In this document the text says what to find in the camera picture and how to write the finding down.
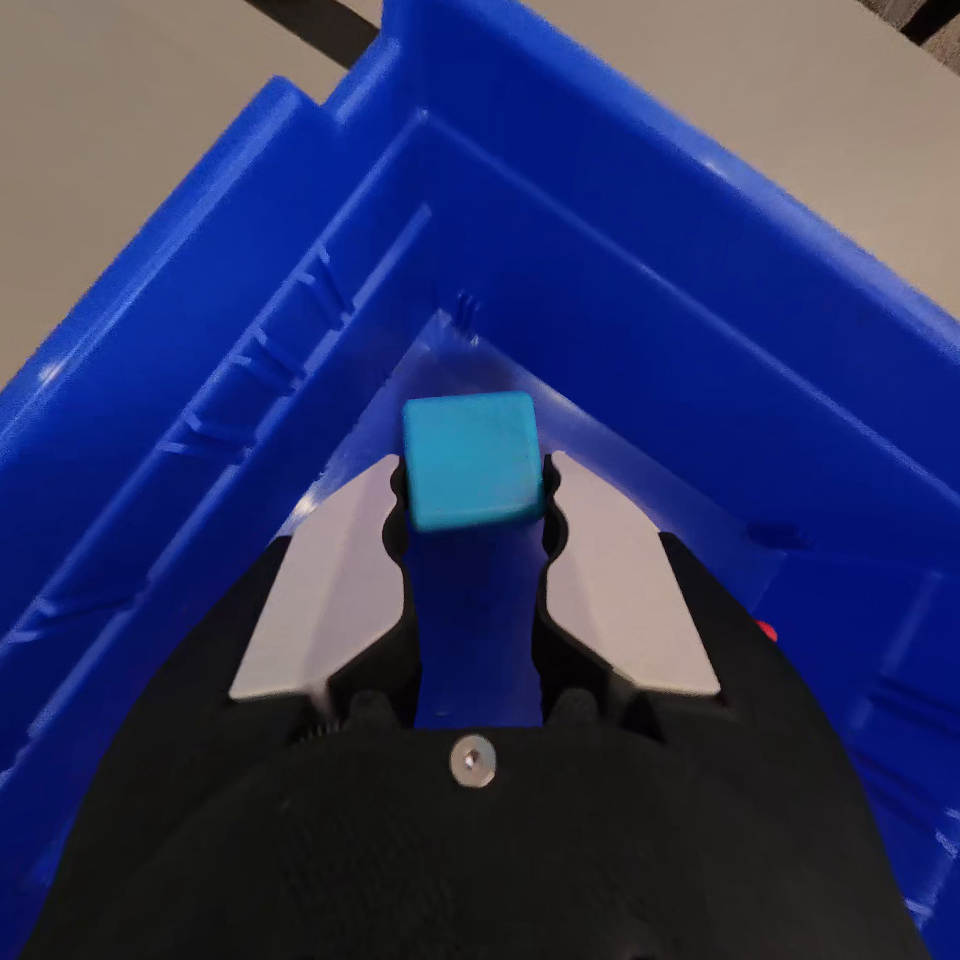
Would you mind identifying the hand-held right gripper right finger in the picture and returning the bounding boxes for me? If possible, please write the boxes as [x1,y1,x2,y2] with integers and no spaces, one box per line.
[533,450,721,721]

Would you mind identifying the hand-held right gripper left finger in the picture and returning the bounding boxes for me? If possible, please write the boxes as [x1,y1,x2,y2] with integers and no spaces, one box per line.
[228,455,424,721]

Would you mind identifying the teal magnetic cube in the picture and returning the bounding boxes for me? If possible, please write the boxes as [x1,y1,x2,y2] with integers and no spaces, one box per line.
[401,392,544,534]

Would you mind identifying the blue plastic bin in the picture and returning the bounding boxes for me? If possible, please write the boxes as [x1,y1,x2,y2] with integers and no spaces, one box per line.
[0,0,960,960]

